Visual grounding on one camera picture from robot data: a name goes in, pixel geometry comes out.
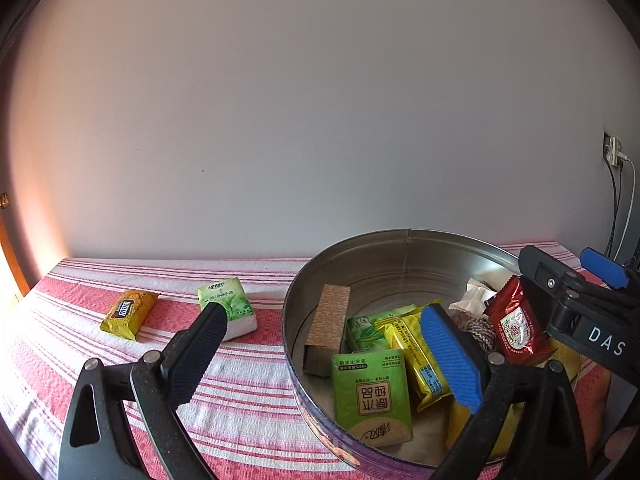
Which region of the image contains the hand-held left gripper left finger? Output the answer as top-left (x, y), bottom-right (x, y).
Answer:
top-left (57, 304), bottom-right (228, 480)

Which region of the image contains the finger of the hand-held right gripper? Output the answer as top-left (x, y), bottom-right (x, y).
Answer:
top-left (580, 247), bottom-right (630, 290)
top-left (518, 245), bottom-right (571, 291)

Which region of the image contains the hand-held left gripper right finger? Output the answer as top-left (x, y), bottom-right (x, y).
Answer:
top-left (419, 304), bottom-right (588, 480)

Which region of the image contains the striped rope ball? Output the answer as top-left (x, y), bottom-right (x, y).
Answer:
top-left (459, 317), bottom-right (498, 356)

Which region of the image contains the yellow snack packet blue label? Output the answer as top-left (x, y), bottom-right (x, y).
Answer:
top-left (374, 301), bottom-right (453, 412)

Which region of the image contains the beige patterned packet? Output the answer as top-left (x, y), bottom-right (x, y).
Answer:
top-left (448, 277), bottom-right (498, 318)

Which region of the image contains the red foil packet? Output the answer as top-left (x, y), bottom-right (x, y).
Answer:
top-left (484, 275), bottom-right (552, 367)

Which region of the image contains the light green tissue pack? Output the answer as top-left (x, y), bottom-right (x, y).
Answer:
top-left (346, 305), bottom-right (420, 353)
top-left (196, 277), bottom-right (259, 342)

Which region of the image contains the large yellow-green tissue pack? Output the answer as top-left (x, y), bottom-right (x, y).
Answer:
top-left (331, 349), bottom-right (415, 447)

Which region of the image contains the blue round cookie tin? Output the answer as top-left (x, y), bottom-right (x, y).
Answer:
top-left (281, 228), bottom-right (616, 471)

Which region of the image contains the brown patterned box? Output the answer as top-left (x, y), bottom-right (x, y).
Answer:
top-left (302, 284), bottom-right (351, 377)

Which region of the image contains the red striped tablecloth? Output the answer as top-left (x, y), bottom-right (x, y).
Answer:
top-left (0, 241), bottom-right (616, 480)

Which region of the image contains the yellow snack packet dark label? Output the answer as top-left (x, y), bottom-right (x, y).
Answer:
top-left (99, 290), bottom-right (161, 342)

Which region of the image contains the black cable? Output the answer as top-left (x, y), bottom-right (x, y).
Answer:
top-left (602, 160), bottom-right (621, 256)

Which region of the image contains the white cable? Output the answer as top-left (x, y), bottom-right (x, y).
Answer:
top-left (616, 157), bottom-right (637, 261)

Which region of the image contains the wall socket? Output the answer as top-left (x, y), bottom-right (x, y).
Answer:
top-left (602, 131), bottom-right (630, 167)

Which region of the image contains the wooden door frame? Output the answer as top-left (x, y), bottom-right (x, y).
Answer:
top-left (0, 192), bottom-right (31, 306)

